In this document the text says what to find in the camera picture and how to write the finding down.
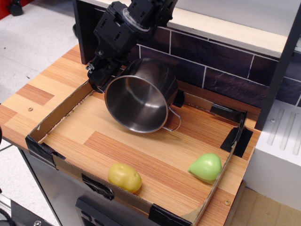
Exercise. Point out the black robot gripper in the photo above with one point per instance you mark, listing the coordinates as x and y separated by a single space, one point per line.
117 34

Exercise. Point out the stainless steel pot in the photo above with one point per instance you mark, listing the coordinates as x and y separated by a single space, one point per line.
140 98

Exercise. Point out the cardboard fence with black tape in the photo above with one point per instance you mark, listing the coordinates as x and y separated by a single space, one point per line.
73 148

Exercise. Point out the yellow plastic potato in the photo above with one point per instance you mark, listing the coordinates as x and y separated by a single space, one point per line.
125 177

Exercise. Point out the black caster wheel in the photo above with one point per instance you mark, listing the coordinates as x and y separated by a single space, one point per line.
15 8

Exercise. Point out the red object top left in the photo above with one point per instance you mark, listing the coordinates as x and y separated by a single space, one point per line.
4 11

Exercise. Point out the green plastic pear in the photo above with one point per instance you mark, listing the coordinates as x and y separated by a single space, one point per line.
206 167

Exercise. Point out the black oven control panel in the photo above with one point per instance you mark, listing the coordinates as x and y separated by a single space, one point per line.
111 216

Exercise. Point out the light wooden shelf board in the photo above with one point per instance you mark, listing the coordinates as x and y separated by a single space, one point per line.
237 35

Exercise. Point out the white dish drainer sink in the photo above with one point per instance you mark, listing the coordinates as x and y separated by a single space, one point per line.
275 166

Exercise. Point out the dark wooden left post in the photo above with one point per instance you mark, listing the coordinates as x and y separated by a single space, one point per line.
87 17

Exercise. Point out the dark wooden post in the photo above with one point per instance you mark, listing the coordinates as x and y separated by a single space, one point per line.
280 70
87 17

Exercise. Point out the dark wooden right post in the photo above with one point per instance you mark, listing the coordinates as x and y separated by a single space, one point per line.
280 70

